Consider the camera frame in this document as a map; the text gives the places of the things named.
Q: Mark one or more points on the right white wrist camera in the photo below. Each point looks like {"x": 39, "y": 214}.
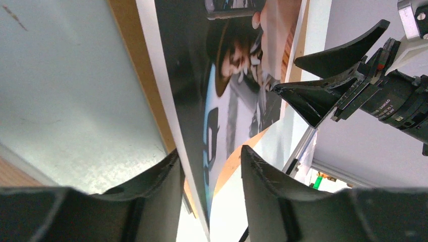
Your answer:
{"x": 413, "y": 15}

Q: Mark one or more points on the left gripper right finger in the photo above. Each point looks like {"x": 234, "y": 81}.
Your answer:
{"x": 280, "y": 208}

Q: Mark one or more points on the printed photo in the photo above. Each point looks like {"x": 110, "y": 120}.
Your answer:
{"x": 217, "y": 100}

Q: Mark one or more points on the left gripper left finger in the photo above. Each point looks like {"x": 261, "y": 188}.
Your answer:
{"x": 144, "y": 208}

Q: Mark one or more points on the wooden picture frame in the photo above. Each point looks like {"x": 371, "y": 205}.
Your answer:
{"x": 17, "y": 172}

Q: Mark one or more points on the brown backing board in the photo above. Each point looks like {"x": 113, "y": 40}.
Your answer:
{"x": 143, "y": 73}

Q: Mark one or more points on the right corner aluminium profile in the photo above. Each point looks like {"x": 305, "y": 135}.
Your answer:
{"x": 303, "y": 167}

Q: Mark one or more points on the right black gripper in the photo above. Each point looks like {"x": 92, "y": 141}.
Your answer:
{"x": 395, "y": 99}

